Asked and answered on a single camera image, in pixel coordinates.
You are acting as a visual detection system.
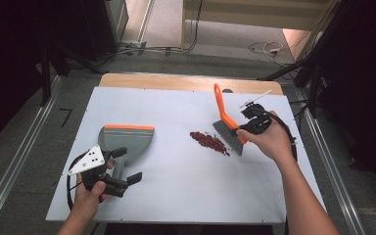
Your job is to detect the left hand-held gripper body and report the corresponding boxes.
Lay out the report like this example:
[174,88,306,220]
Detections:
[68,144,129,199]

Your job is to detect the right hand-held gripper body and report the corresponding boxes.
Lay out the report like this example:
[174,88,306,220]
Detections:
[239,90,273,135]

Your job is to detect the grey dustpan with orange edge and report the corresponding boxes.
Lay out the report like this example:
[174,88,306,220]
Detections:
[97,123,156,184]

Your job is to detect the orange brush with grey bristles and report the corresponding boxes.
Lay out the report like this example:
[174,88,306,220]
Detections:
[211,83,249,157]

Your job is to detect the pile of red beans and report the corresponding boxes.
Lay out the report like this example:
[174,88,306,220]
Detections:
[189,131,231,157]

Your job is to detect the person's right hand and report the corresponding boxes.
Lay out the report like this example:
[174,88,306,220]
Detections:
[235,111,297,166]

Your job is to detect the person's left hand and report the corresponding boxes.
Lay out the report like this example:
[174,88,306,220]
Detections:
[72,161,116,219]

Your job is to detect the white table mat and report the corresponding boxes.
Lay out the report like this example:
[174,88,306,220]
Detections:
[44,85,328,226]

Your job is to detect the black metal stand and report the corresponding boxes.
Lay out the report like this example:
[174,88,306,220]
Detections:
[307,63,321,119]
[39,43,53,108]

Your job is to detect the light wooden platform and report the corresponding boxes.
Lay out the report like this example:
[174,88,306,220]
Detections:
[181,0,341,51]

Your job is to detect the black curtain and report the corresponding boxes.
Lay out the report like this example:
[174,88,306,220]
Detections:
[0,0,107,155]
[302,0,376,200]

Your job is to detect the dark cabinet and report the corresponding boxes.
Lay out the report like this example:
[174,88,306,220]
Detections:
[79,0,130,63]

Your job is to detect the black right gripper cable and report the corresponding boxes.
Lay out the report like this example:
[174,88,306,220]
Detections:
[262,109,299,164]

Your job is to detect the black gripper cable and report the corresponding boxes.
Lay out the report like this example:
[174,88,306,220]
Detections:
[66,152,90,212]
[262,109,299,164]

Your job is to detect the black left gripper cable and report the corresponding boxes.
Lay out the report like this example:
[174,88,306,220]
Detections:
[66,152,90,212]

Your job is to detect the metal floor rail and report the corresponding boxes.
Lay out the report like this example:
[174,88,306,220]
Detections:
[0,75,64,235]
[294,87,367,235]

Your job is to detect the white cable with plug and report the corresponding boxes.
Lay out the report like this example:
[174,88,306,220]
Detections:
[248,41,286,61]

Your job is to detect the bundle of floor cables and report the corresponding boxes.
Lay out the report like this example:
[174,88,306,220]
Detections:
[117,0,205,57]

